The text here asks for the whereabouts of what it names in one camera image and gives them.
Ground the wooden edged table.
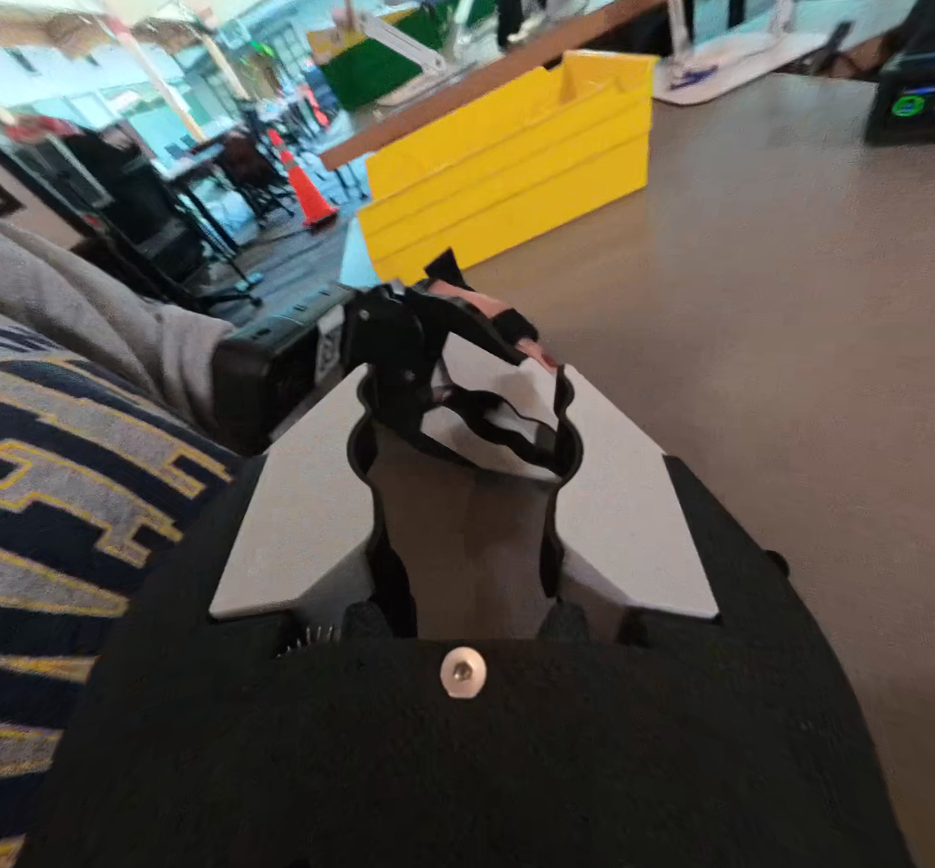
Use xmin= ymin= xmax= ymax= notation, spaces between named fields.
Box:
xmin=319 ymin=0 xmax=783 ymax=171

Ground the person's left forearm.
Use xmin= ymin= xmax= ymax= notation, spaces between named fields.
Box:
xmin=0 ymin=222 xmax=238 ymax=445

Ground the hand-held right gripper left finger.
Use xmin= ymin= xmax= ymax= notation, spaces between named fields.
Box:
xmin=208 ymin=364 xmax=419 ymax=638

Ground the person's left hand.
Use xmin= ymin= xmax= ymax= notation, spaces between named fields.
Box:
xmin=430 ymin=279 xmax=562 ymax=373

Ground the black power station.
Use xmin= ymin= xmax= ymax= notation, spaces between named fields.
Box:
xmin=864 ymin=19 xmax=935 ymax=148

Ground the instruction board on stand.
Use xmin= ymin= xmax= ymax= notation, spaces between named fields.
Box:
xmin=652 ymin=0 xmax=834 ymax=107

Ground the yellow plastic bin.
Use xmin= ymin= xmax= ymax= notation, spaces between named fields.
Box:
xmin=356 ymin=49 xmax=660 ymax=286

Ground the orange traffic cone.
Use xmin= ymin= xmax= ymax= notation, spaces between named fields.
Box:
xmin=266 ymin=129 xmax=339 ymax=228

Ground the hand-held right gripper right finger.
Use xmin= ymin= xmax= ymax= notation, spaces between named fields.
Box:
xmin=539 ymin=364 xmax=720 ymax=640

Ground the green crate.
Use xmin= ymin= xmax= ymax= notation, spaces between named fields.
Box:
xmin=307 ymin=24 xmax=439 ymax=113

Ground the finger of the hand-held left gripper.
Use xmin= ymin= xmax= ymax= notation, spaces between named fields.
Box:
xmin=437 ymin=335 xmax=568 ymax=432
xmin=421 ymin=403 xmax=562 ymax=483

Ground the black equipment stand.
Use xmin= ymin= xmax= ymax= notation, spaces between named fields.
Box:
xmin=62 ymin=127 xmax=264 ymax=310

